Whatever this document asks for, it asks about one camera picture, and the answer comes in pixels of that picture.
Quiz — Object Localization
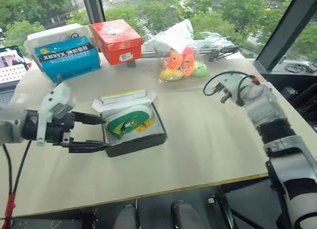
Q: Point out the orange and pink child shoe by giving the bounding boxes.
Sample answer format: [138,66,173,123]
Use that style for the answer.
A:
[181,46,196,76]

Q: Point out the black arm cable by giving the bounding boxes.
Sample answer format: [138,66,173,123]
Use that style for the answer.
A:
[0,139,33,227]
[203,71,261,107]

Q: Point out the black shoebox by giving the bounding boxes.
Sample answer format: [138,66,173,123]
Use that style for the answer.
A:
[91,88,167,158]

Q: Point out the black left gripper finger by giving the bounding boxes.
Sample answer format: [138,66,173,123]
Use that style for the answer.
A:
[68,140,111,154]
[73,111,106,125]

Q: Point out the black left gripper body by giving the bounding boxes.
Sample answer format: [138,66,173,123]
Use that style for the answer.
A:
[45,112,76,148]

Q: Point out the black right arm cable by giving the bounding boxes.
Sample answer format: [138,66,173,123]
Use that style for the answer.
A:
[203,71,261,107]

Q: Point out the green and white child shoe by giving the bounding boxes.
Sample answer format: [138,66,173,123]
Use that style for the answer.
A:
[106,105,156,141]

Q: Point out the black table frame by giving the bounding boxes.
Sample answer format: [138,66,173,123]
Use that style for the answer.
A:
[0,175,280,229]

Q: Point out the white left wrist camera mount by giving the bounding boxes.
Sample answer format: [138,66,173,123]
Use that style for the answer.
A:
[36,83,76,146]

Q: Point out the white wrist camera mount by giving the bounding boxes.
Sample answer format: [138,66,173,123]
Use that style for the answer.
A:
[217,70,249,100]
[36,83,76,146]

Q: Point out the white plastic storage bin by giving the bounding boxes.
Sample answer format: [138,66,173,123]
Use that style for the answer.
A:
[24,24,94,57]

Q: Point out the blue shoebox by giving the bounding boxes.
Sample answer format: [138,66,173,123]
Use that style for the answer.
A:
[34,35,102,83]

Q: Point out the black folding stand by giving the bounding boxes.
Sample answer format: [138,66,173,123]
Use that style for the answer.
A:
[207,45,240,62]

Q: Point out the silver aluminium rail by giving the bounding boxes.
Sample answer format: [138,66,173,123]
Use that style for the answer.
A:
[140,43,240,59]

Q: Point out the orange-red shoebox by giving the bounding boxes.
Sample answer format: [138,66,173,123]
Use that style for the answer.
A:
[91,18,144,66]

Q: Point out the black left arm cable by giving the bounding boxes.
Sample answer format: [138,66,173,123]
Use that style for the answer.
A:
[0,139,33,227]

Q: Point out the dark slanted window frame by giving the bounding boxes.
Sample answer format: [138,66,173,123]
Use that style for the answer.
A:
[253,0,317,72]

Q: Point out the dark window frame post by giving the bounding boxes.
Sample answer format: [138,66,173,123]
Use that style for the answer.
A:
[81,0,106,26]

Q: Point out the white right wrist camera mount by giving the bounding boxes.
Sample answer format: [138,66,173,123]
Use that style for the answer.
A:
[217,70,249,100]

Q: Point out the bag of colourful toys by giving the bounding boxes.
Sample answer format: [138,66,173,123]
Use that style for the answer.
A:
[145,18,211,85]

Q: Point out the empty clear plastic bag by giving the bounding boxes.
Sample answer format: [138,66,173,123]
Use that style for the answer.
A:
[195,31,239,52]

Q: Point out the yellow child shoe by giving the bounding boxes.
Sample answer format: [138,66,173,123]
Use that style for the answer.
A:
[159,68,184,82]

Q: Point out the coiled black cables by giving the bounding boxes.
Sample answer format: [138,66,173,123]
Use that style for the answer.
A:
[284,61,317,74]

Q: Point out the laptop computer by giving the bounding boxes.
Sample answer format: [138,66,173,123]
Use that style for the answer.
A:
[0,46,30,104]

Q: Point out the white shoe with yellow print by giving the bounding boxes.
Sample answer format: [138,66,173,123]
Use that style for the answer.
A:
[135,117,159,134]

